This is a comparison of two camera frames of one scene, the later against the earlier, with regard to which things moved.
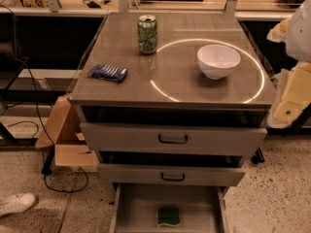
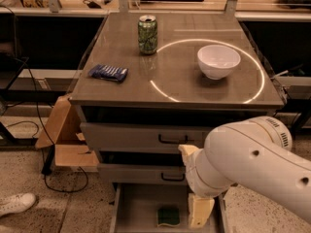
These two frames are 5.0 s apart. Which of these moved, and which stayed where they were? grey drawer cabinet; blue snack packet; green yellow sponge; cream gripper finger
Moved: cream gripper finger
Stayed: grey drawer cabinet; blue snack packet; green yellow sponge
